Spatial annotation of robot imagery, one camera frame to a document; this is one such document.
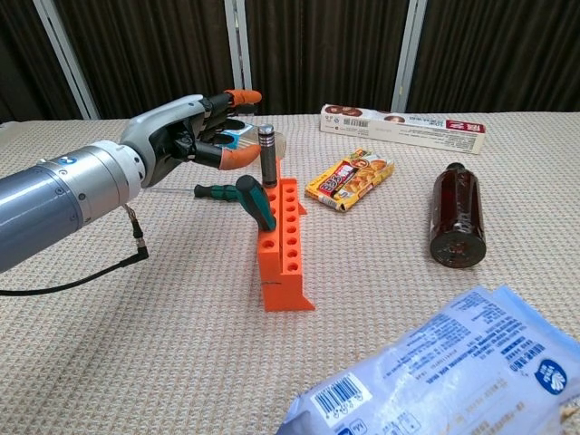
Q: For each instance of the grey partition post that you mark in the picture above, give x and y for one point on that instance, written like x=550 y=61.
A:
x=68 y=59
x=240 y=45
x=408 y=54

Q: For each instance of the beige woven tablecloth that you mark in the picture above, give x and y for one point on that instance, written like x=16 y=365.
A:
x=136 y=340

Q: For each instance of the brown plastic bottle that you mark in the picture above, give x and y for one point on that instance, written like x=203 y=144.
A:
x=457 y=213

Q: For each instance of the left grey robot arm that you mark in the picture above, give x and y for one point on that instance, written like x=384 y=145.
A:
x=54 y=199

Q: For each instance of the green black striped screwdriver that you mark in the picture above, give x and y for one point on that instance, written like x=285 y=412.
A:
x=217 y=191

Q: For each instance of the orange screwdriver holder block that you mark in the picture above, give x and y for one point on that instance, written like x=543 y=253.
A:
x=290 y=281

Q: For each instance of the black metal precision screwdriver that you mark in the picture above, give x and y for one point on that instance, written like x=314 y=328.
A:
x=268 y=158

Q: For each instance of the clear bottle blue label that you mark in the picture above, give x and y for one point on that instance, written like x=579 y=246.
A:
x=244 y=136

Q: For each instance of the long white biscuit box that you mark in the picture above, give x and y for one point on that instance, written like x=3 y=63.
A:
x=408 y=131

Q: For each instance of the yellow curry box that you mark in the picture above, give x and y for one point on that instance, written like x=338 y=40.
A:
x=353 y=179

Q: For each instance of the blue wet wipes pack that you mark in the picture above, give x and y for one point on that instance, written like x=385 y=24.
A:
x=453 y=371

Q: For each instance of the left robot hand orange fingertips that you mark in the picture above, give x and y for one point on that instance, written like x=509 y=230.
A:
x=154 y=136

